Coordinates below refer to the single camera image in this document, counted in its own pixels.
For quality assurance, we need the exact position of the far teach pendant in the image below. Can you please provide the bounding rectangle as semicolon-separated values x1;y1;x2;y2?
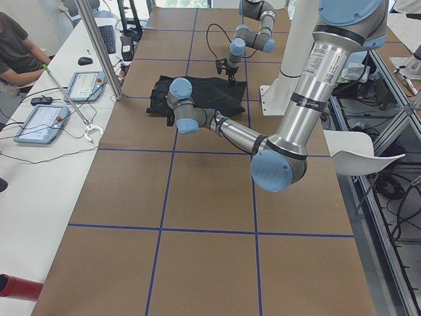
67;71;106;103

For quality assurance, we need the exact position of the black graphic t-shirt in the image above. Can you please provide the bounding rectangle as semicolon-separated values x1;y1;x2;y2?
146;75;247;117

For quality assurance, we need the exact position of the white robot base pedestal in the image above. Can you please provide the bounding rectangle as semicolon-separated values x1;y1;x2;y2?
260;0;319;116

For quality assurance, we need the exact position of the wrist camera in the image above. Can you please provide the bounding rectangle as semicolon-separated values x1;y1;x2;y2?
215;58;227;74

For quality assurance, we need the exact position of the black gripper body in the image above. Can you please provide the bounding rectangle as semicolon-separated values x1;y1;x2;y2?
225;61;239;75
166;110;175;126

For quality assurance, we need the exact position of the near teach pendant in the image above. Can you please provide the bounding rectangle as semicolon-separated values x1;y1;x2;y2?
13;105;70;145

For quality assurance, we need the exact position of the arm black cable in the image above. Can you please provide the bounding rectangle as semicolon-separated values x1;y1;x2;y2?
206;22;260;62

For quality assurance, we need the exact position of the grabber stick with claw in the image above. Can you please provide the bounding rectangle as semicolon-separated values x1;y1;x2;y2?
43;64;103;143

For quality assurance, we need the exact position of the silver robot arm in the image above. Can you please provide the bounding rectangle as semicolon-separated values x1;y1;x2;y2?
166;1;389;192
220;0;276;86

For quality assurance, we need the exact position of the black keyboard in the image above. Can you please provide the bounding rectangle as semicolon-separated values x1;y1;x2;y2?
98;25;116;54

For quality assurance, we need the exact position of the seated person dark shirt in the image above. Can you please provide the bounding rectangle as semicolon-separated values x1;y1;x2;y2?
1;12;51;87

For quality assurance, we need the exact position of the black computer mouse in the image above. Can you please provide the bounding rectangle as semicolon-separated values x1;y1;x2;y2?
78;57;93;66

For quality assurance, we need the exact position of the white plastic chair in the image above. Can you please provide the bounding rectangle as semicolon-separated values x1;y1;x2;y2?
324;130;405;176

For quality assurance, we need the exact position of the black phone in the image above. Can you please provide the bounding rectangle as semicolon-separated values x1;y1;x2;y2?
30;97;53;106

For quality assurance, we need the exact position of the red fire extinguisher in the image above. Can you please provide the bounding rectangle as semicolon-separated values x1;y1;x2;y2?
1;274;43;302

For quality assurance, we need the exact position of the aluminium frame post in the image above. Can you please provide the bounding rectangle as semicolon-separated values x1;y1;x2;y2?
75;0;122;101

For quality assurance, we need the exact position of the teach pendant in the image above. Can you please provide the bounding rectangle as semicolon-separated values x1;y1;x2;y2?
67;71;106;103
13;105;70;145

